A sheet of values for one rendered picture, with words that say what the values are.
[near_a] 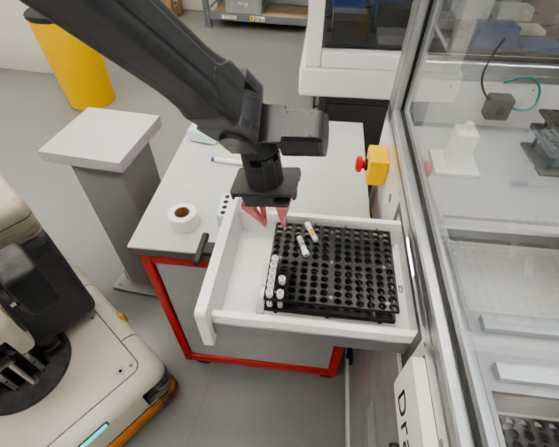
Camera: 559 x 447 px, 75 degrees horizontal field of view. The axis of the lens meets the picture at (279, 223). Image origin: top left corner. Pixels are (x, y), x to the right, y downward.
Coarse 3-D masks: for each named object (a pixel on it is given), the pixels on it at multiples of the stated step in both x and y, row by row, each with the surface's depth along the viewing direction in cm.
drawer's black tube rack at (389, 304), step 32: (288, 224) 72; (288, 256) 66; (320, 256) 66; (352, 256) 66; (384, 256) 66; (288, 288) 61; (320, 288) 61; (352, 288) 61; (384, 288) 61; (384, 320) 61
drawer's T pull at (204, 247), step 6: (204, 234) 68; (204, 240) 67; (198, 246) 66; (204, 246) 66; (210, 246) 66; (198, 252) 65; (204, 252) 65; (210, 252) 65; (198, 258) 64; (198, 264) 64
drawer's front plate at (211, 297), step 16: (224, 224) 68; (240, 224) 78; (224, 240) 65; (224, 256) 65; (208, 272) 60; (224, 272) 66; (208, 288) 58; (224, 288) 67; (208, 304) 56; (208, 320) 57; (208, 336) 60
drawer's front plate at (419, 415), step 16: (416, 368) 49; (400, 384) 54; (416, 384) 48; (400, 400) 54; (416, 400) 47; (400, 416) 53; (416, 416) 46; (432, 416) 45; (400, 432) 52; (416, 432) 46; (432, 432) 44
